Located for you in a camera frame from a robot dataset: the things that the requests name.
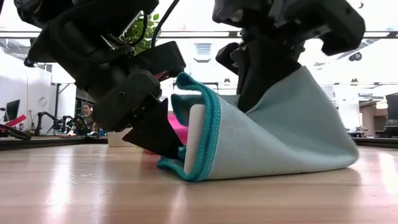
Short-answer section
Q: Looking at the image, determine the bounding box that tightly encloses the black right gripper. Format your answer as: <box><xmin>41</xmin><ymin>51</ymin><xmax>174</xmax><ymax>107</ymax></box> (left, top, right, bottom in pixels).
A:
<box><xmin>212</xmin><ymin>0</ymin><xmax>367</xmax><ymax>113</ymax></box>

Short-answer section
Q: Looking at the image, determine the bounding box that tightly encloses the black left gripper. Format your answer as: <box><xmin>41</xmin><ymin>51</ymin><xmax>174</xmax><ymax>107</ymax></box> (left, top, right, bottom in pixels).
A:
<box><xmin>74</xmin><ymin>40</ymin><xmax>187</xmax><ymax>160</ymax></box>

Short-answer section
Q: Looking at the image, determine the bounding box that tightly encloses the teal blue microfiber towel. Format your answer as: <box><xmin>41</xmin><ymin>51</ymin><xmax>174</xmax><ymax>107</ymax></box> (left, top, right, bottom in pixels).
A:
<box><xmin>157</xmin><ymin>65</ymin><xmax>360</xmax><ymax>183</ymax></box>

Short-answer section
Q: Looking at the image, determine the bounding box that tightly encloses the pink plastic bin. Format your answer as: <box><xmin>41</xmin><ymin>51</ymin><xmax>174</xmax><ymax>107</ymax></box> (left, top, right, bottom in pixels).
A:
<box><xmin>142</xmin><ymin>114</ymin><xmax>190</xmax><ymax>156</ymax></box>

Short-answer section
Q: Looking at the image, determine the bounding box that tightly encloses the green plant in white pot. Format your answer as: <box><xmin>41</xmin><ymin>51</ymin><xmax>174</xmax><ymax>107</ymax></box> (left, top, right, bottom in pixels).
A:
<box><xmin>107</xmin><ymin>12</ymin><xmax>161</xmax><ymax>148</ymax></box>

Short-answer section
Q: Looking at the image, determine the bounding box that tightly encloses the person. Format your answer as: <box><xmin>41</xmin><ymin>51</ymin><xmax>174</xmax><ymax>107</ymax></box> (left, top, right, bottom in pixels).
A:
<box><xmin>73</xmin><ymin>102</ymin><xmax>101</xmax><ymax>137</ymax></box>

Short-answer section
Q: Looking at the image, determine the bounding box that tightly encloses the black computer monitor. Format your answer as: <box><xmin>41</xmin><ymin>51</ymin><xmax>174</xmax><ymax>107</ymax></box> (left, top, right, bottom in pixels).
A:
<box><xmin>4</xmin><ymin>99</ymin><xmax>21</xmax><ymax>123</ymax></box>
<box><xmin>385</xmin><ymin>93</ymin><xmax>398</xmax><ymax>121</ymax></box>

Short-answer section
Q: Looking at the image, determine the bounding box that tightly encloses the red bar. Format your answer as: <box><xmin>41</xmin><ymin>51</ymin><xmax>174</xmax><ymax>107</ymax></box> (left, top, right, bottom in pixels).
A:
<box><xmin>2</xmin><ymin>114</ymin><xmax>27</xmax><ymax>128</ymax></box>

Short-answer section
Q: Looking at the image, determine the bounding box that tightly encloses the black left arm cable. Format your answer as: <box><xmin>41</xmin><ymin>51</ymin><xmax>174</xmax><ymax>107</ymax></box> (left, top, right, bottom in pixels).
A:
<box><xmin>151</xmin><ymin>0</ymin><xmax>181</xmax><ymax>48</ymax></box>

